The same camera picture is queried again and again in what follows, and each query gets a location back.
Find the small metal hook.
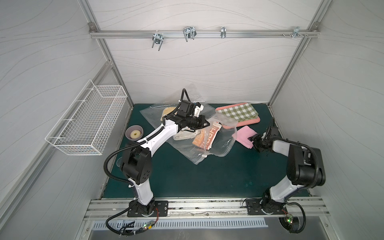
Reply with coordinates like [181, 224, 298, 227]
[221, 27, 227, 39]

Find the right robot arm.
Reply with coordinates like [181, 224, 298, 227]
[248, 127, 326, 214]

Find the clear plastic cup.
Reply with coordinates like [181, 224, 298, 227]
[116, 157, 123, 169]

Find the metal bracket right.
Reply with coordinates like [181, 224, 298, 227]
[282, 27, 309, 39]

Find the pink towel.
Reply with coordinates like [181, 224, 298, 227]
[233, 126, 257, 149]

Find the metal U-bolt clamp left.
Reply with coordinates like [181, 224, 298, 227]
[152, 33, 164, 51]

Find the white wire basket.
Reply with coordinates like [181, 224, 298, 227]
[45, 80, 127, 156]

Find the orange lettered towel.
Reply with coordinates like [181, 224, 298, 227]
[193, 122, 222, 150]

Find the grey bowl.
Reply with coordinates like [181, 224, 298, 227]
[125, 125, 144, 142]

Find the aluminium cross rail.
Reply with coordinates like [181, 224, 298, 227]
[90, 29, 321, 39]

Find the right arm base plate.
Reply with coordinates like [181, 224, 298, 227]
[242, 198, 287, 216]

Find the clear plastic vacuum bag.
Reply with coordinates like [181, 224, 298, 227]
[141, 84, 238, 165]

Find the left black corrugated cable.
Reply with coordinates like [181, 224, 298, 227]
[103, 88, 193, 236]

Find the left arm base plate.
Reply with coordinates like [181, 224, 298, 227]
[127, 200, 169, 217]

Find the metal u-bolt clamp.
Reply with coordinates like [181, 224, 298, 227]
[152, 33, 164, 51]
[183, 26, 197, 42]

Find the white patterned towel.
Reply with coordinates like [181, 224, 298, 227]
[173, 130, 200, 141]

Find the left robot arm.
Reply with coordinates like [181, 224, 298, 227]
[121, 100, 210, 206]

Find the metal U-bolt clamp middle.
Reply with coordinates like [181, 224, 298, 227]
[183, 26, 197, 42]

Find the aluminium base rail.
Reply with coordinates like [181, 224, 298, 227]
[83, 196, 331, 221]

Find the green checkered cloth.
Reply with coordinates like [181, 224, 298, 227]
[216, 102, 259, 123]

